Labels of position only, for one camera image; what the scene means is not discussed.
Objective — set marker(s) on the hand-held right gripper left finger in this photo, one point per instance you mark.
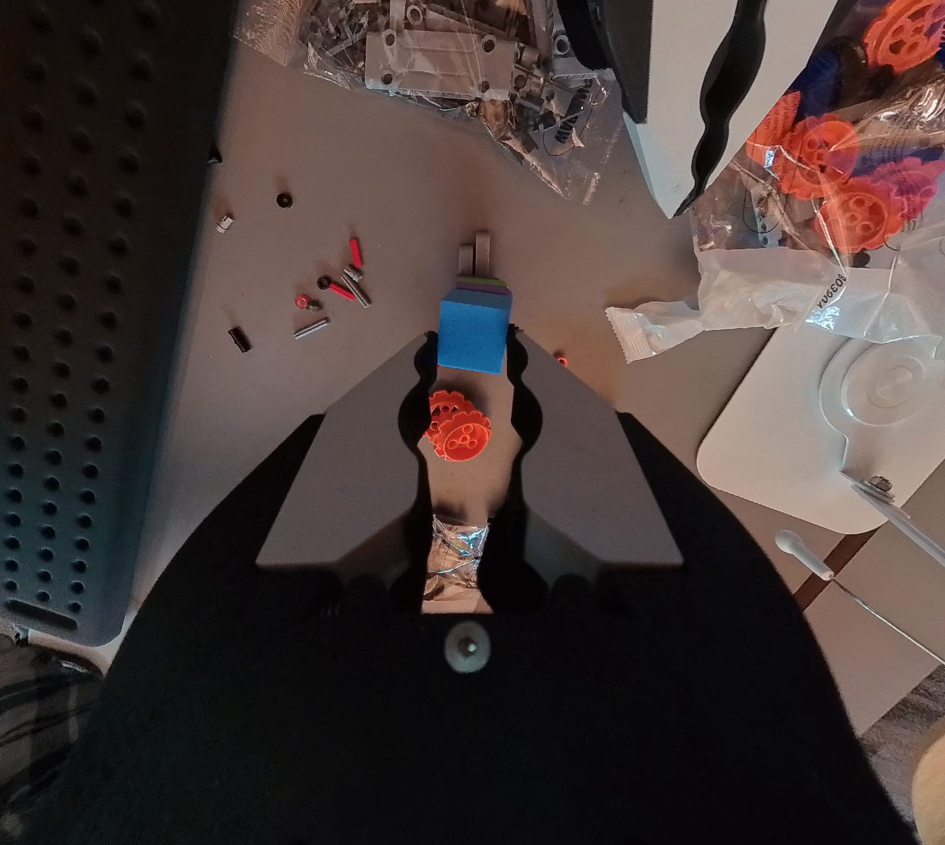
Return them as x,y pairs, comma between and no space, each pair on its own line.
339,490

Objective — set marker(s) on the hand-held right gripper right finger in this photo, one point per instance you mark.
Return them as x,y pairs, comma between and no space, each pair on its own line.
598,490

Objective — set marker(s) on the clear bag of grey parts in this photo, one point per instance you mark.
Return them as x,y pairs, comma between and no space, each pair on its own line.
443,47

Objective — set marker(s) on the blue foam cube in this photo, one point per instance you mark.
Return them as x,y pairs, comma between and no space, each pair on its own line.
472,332

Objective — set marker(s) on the clear bag of orange gears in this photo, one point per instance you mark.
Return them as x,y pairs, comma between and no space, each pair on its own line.
849,217

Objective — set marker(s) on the green foam cube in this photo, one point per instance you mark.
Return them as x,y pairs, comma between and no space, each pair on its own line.
480,277

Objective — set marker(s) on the grey plastic beam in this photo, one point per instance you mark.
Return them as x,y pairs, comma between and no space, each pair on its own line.
483,250
466,258

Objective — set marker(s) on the small clear bag of parts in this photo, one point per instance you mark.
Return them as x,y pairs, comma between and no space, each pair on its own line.
458,542

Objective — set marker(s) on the orange gear stack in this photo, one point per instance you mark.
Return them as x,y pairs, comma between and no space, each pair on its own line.
461,431

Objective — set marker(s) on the grey axle rod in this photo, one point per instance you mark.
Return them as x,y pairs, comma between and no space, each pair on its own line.
311,328

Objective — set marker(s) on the black connector block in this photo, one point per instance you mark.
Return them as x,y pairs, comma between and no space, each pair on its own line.
239,339

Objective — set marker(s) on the white metal stand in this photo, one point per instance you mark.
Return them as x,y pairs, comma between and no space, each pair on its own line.
775,446

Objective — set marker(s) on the grey ribbed pin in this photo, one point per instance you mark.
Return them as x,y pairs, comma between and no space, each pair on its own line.
362,295

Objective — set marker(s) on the red plastic pin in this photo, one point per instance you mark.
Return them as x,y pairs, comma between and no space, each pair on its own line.
356,252
339,289

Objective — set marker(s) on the small grey bush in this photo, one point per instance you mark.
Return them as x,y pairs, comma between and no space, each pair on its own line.
353,275

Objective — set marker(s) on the small white cylinder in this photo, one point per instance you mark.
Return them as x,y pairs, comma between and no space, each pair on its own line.
225,223

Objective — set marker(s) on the dark perforated panel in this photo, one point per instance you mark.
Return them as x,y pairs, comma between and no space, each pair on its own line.
88,269

